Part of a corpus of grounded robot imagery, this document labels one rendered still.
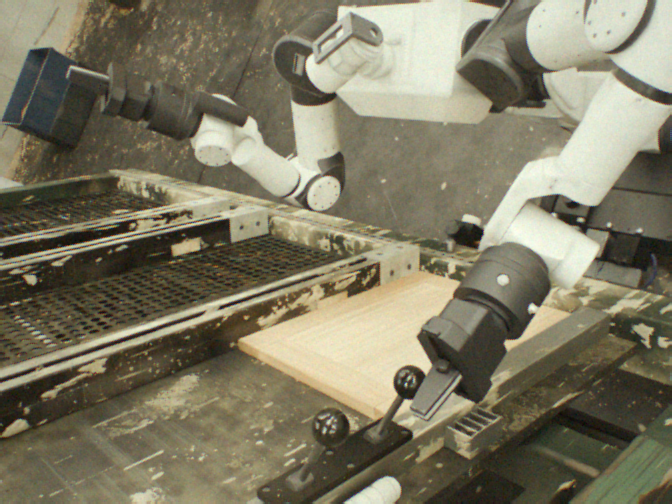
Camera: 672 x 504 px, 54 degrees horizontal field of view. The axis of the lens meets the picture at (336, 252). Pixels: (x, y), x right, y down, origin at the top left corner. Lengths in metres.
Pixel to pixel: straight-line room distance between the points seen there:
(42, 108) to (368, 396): 4.44
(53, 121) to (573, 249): 4.68
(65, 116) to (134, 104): 4.09
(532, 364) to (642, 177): 1.19
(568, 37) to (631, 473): 0.48
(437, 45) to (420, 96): 0.08
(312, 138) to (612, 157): 0.71
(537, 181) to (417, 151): 2.04
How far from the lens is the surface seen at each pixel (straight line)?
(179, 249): 1.67
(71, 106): 5.25
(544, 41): 0.86
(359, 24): 0.98
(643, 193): 2.08
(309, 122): 1.29
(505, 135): 2.58
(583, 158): 0.74
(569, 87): 1.41
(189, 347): 1.09
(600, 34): 0.72
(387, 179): 2.81
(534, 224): 0.78
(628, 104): 0.71
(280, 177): 1.30
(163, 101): 1.17
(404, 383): 0.71
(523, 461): 1.00
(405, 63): 1.06
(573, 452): 0.97
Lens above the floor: 2.05
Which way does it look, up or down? 46 degrees down
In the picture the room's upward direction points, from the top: 66 degrees counter-clockwise
